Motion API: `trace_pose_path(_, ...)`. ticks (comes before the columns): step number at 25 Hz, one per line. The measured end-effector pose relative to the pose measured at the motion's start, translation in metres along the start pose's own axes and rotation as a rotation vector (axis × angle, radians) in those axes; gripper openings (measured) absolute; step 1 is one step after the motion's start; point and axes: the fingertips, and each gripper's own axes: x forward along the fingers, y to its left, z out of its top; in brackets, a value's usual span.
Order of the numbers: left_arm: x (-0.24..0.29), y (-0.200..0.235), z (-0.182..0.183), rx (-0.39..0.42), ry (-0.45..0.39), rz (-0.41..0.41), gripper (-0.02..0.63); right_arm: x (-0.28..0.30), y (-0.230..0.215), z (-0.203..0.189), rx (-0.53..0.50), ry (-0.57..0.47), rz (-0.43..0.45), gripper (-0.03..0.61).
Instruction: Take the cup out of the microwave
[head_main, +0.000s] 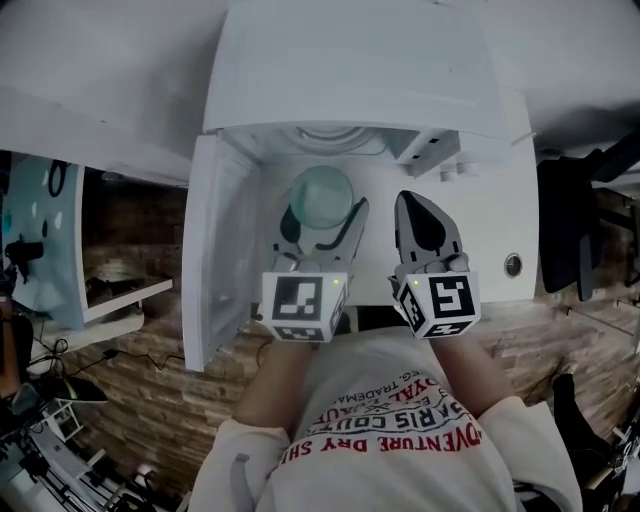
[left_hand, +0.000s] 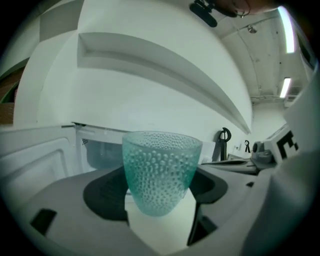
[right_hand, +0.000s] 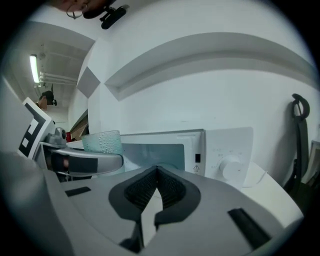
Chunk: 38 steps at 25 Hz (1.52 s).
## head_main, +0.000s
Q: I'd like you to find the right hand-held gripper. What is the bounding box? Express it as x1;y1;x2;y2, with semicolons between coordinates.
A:
387;189;483;341

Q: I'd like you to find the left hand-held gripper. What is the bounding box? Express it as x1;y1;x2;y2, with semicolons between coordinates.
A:
251;197;371;345

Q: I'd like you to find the white microwave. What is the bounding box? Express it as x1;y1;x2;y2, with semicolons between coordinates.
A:
182;0;509;374

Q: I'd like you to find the person's right forearm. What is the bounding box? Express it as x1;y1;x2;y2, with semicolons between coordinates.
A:
428;329;517;420

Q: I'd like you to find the person's left forearm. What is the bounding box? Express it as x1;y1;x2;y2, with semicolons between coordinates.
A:
234;338;314;437

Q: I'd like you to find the white table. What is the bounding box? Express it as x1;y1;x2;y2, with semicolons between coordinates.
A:
249;84;539;309

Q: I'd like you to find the black office chair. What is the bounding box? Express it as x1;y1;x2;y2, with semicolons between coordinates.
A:
536;147;640;302

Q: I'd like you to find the person's white printed shirt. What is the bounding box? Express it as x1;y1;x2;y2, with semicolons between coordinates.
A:
187;332;584;512

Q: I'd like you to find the light blue glass table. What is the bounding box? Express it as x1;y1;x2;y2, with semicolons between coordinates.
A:
1;153;174;334

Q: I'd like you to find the black green shoe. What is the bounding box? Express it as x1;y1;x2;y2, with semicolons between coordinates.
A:
48;376;109;405

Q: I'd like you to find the black cylinder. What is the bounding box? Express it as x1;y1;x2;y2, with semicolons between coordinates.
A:
4;239;47;262

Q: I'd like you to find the white metal rack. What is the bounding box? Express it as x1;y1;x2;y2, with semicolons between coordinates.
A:
0;399;131;512

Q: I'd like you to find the black floor cable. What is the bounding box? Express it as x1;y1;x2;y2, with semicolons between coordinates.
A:
29;337;189;374

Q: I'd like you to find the black coiled cable loop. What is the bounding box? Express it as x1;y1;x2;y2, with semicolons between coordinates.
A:
49;160;69;198

